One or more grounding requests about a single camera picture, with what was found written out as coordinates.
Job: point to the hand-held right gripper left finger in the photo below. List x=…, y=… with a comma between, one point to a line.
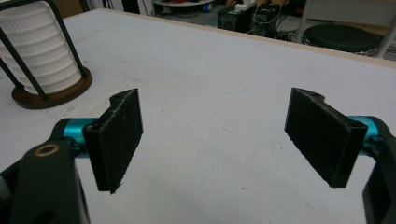
x=115, y=146

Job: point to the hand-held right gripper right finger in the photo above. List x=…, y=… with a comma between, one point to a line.
x=320, y=140

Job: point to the black rod cup holder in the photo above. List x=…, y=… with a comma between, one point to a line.
x=63, y=97

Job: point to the stack of paper cups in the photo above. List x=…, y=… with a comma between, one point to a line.
x=40, y=53

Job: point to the black round stool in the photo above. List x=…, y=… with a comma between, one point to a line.
x=342, y=37

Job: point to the white table mat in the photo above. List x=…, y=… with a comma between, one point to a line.
x=211, y=93

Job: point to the white desk leg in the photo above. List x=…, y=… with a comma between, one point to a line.
x=387, y=40
x=302, y=21

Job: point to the black computer tower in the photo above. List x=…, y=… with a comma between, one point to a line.
x=233, y=19

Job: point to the round white table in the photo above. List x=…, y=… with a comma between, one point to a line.
x=183, y=4

